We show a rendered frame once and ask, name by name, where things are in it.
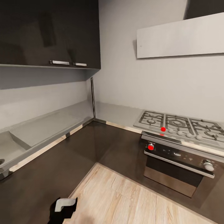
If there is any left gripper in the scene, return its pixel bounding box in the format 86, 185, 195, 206
49, 198, 78, 224

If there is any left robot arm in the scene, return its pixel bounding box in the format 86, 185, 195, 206
48, 198, 78, 224

